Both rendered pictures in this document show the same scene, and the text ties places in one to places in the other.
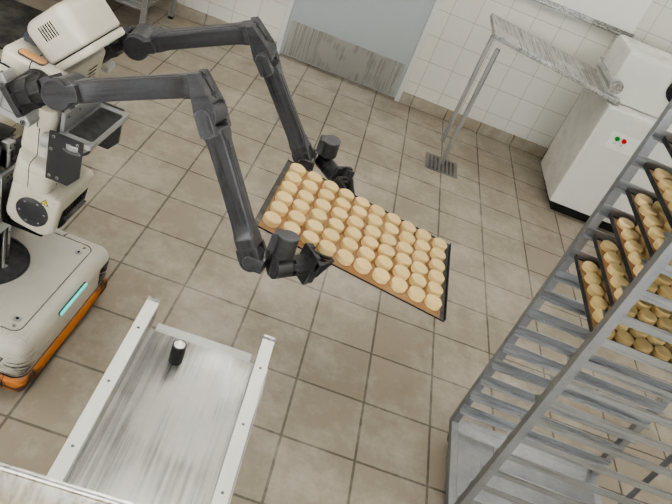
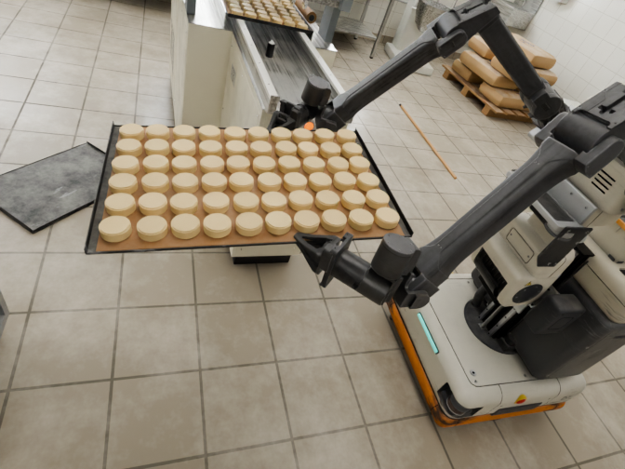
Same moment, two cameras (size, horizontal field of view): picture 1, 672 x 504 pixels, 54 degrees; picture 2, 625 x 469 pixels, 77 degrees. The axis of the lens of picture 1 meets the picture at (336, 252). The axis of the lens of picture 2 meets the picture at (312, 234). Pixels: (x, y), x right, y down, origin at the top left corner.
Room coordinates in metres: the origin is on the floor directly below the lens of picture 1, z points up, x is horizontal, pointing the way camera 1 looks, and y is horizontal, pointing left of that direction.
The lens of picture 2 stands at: (2.36, -0.19, 1.46)
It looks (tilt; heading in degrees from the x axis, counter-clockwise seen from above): 41 degrees down; 155
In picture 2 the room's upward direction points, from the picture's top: 21 degrees clockwise
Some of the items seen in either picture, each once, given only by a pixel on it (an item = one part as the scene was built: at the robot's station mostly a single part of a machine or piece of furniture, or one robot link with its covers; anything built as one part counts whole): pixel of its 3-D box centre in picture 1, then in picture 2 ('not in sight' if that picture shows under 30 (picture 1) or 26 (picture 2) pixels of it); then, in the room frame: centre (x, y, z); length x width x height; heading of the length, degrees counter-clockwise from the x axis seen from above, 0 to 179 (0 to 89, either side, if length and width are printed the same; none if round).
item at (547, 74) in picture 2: not in sight; (524, 70); (-1.58, 3.34, 0.49); 0.72 x 0.42 x 0.15; 100
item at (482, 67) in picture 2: not in sight; (488, 69); (-1.85, 3.11, 0.34); 0.72 x 0.42 x 0.15; 9
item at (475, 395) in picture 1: (548, 423); not in sight; (1.91, -1.01, 0.33); 0.64 x 0.03 x 0.03; 93
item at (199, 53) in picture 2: not in sight; (234, 66); (-0.22, 0.06, 0.42); 1.28 x 0.72 x 0.84; 6
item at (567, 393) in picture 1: (572, 394); not in sight; (1.91, -1.01, 0.51); 0.64 x 0.03 x 0.03; 93
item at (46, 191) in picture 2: not in sight; (63, 181); (0.61, -0.76, 0.01); 0.60 x 0.40 x 0.03; 141
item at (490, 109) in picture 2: not in sight; (489, 94); (-1.86, 3.33, 0.06); 1.20 x 0.80 x 0.11; 7
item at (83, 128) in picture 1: (83, 133); (541, 210); (1.62, 0.83, 0.93); 0.28 x 0.16 x 0.22; 3
